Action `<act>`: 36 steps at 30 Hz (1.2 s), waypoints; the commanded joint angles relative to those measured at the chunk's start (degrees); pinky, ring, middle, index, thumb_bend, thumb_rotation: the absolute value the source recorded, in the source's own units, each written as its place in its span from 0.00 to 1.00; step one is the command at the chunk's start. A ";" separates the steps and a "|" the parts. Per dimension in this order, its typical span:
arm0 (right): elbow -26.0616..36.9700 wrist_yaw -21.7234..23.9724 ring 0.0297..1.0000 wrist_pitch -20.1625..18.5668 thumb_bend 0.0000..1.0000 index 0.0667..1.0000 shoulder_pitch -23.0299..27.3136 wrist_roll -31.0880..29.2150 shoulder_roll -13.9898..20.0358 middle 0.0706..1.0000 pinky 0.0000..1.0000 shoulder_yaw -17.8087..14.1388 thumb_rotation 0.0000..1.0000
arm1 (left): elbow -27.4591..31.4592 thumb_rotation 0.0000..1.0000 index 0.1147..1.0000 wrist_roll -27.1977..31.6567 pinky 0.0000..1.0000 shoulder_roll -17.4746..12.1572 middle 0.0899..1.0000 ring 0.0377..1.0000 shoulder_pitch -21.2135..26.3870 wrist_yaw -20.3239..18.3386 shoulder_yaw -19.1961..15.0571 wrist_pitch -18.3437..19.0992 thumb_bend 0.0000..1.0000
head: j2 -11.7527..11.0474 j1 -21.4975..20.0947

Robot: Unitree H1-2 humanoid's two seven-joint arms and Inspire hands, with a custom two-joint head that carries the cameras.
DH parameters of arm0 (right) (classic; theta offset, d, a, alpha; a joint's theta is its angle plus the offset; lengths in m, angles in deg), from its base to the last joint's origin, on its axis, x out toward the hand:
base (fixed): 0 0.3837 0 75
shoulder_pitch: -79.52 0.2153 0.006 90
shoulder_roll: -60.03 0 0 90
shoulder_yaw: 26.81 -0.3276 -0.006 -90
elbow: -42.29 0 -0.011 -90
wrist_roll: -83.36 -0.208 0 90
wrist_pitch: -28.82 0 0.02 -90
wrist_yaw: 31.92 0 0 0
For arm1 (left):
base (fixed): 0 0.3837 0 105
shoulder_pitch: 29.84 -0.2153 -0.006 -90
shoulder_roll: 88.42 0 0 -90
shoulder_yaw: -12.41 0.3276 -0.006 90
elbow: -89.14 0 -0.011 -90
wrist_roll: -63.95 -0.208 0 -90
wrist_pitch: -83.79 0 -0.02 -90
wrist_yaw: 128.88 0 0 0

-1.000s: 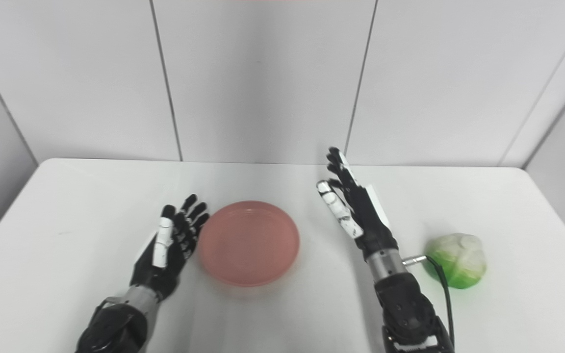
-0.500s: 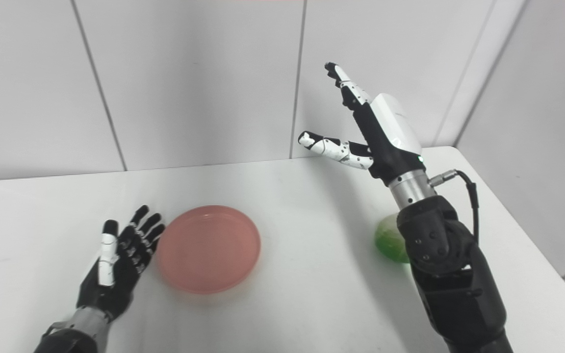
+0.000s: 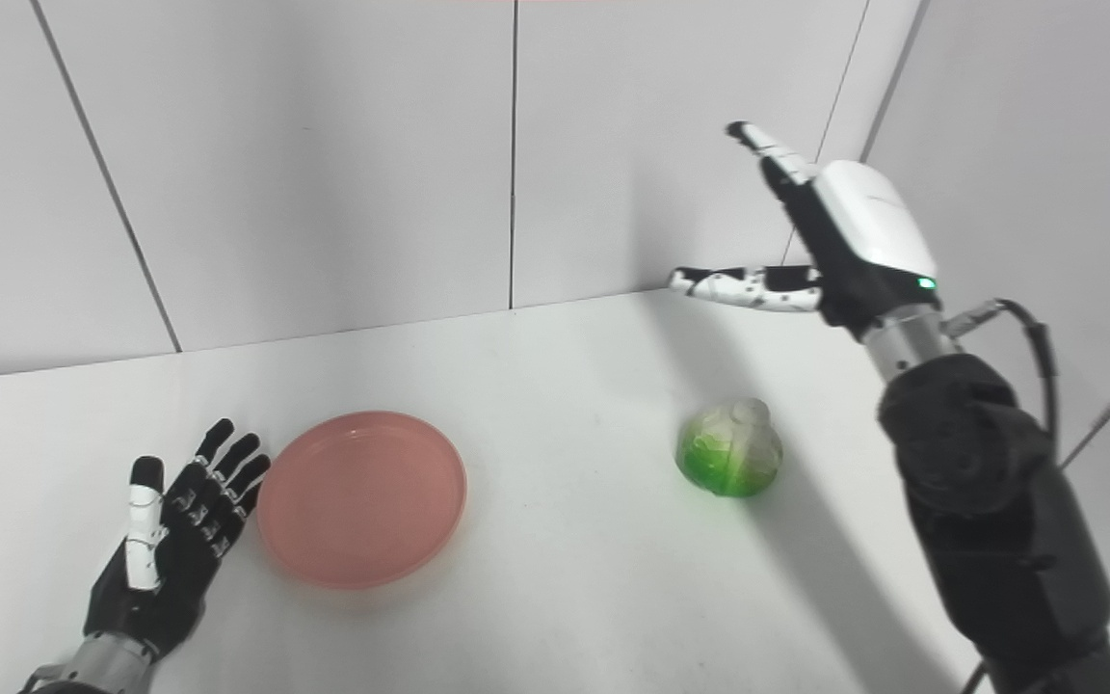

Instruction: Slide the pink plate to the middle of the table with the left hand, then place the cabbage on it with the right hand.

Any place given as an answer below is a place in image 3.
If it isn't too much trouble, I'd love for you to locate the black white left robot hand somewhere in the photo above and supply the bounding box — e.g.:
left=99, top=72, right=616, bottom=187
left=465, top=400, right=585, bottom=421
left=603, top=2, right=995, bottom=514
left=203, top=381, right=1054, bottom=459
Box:
left=83, top=417, right=272, bottom=661

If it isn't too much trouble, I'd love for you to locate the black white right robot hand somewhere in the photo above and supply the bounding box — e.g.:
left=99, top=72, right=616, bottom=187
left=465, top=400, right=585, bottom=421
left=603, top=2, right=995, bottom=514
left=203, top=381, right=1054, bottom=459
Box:
left=668, top=120, right=941, bottom=338

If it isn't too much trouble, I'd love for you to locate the pink round plate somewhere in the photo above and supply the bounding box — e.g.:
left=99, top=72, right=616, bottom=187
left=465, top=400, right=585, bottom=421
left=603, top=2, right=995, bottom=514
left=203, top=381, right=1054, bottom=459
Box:
left=256, top=411, right=468, bottom=591

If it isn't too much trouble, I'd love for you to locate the green white cabbage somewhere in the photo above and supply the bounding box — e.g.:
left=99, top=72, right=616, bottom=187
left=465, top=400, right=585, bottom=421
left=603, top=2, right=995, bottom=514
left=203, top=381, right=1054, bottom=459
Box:
left=675, top=398, right=784, bottom=499

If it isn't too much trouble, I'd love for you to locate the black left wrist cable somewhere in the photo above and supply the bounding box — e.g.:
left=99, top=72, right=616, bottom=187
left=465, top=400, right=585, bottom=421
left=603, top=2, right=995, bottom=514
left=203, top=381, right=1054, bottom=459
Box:
left=18, top=663, right=69, bottom=694

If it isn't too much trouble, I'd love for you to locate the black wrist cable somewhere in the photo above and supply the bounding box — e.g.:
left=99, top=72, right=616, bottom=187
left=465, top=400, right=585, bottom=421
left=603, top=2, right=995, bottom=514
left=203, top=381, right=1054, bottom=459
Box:
left=18, top=663, right=69, bottom=694
left=940, top=298, right=1063, bottom=468

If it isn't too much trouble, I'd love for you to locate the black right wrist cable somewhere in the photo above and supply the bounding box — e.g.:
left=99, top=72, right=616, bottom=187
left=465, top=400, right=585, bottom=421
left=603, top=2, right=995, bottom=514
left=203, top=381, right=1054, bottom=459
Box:
left=940, top=298, right=1063, bottom=468

